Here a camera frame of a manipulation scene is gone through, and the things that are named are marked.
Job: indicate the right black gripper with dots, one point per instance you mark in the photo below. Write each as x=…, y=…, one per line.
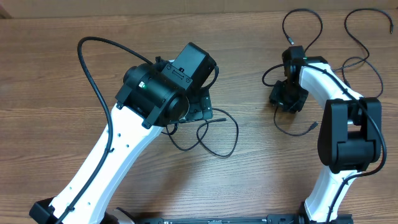
x=286, y=99

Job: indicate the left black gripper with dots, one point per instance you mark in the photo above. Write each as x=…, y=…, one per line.
x=201, y=106

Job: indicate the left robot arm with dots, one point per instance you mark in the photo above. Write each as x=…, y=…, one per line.
x=152, y=97

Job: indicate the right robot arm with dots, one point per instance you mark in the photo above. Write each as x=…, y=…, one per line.
x=350, y=142

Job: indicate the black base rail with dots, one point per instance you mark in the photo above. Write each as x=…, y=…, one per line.
x=119, y=216

